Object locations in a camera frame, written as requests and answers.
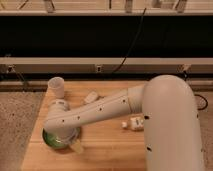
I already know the translucent yellowish pusher tool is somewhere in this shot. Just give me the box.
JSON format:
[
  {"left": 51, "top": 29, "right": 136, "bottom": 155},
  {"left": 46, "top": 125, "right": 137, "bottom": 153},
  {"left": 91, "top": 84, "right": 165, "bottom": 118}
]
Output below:
[{"left": 70, "top": 140, "right": 84, "bottom": 154}]

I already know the green ceramic bowl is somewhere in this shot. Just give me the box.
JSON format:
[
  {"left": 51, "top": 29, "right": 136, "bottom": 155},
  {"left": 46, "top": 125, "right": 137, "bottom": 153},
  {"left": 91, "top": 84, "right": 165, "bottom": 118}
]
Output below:
[{"left": 42, "top": 128, "right": 81, "bottom": 150}]

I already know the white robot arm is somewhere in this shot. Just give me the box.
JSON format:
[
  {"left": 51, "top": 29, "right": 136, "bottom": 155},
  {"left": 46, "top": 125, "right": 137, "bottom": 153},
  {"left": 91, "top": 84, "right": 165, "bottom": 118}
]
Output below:
[{"left": 43, "top": 75, "right": 205, "bottom": 171}]

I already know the white plastic cup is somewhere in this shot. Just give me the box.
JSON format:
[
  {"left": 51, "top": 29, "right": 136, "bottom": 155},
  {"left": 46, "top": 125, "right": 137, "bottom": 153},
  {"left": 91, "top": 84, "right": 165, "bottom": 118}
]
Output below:
[{"left": 48, "top": 77, "right": 64, "bottom": 98}]

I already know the white plastic bottle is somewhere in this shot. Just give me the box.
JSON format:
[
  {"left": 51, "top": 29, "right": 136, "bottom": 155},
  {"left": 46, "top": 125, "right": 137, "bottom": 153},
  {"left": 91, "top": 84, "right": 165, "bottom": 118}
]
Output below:
[{"left": 121, "top": 116, "right": 144, "bottom": 131}]

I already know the white wall outlet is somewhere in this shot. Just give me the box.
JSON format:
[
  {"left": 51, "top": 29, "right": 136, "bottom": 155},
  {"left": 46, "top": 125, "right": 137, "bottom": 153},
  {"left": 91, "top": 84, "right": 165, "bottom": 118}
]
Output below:
[{"left": 97, "top": 66, "right": 102, "bottom": 72}]

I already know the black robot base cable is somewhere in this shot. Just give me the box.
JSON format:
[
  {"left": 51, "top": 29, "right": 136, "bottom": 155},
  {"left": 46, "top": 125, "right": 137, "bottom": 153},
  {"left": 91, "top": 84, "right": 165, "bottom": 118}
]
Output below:
[{"left": 182, "top": 70, "right": 209, "bottom": 112}]

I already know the black hanging cable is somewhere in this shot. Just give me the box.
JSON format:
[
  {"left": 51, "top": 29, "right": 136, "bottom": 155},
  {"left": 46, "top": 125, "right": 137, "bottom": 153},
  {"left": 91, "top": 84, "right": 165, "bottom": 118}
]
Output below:
[{"left": 111, "top": 7, "right": 148, "bottom": 74}]

